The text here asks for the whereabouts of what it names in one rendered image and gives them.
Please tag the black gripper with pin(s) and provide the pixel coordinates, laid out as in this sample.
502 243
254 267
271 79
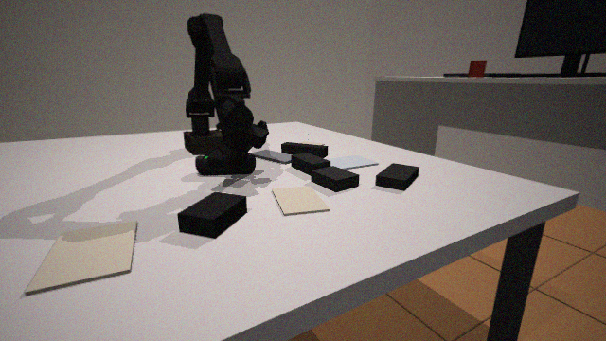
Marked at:
233 155

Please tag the beige flat square plate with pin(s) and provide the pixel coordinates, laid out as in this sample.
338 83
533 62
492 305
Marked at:
85 255

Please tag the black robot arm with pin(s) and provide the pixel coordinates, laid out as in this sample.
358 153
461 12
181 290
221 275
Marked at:
215 64

